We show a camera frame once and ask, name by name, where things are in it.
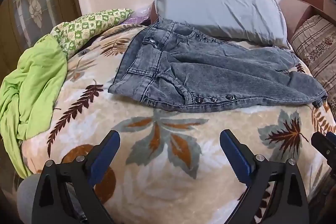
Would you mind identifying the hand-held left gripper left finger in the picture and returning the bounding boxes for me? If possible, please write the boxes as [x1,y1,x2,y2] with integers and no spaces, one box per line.
[31,130,121,224]

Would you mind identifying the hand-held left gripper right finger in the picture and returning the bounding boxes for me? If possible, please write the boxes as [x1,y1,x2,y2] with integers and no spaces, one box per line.
[220,130,310,224]

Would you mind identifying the grey denim pants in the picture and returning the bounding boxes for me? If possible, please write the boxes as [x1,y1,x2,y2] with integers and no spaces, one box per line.
[108,19,328,113]

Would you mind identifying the leaf print blanket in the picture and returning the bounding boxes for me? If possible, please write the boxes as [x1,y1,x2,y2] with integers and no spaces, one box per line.
[22,23,336,224]

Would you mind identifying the striped floral cushion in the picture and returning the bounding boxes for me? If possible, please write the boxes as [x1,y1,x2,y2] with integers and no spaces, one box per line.
[290,15,336,119]

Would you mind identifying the light green cloth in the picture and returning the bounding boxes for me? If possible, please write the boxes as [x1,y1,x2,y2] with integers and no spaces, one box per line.
[0,34,68,179]

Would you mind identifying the green checked pillow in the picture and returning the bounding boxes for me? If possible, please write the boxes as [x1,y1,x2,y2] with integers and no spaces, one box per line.
[50,8,135,59]

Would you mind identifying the purple plastic bag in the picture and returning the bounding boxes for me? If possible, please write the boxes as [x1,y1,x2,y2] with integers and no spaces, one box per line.
[123,2,156,26]

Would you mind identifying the grey pillow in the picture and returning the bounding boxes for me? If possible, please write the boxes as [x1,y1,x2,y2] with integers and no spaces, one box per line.
[154,0,290,48]

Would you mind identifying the brown cushion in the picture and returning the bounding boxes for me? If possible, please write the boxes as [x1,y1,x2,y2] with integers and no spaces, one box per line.
[148,1,159,24]

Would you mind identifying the wooden door with glass panel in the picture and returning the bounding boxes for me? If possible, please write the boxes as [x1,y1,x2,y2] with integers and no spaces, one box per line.
[0,0,82,83]

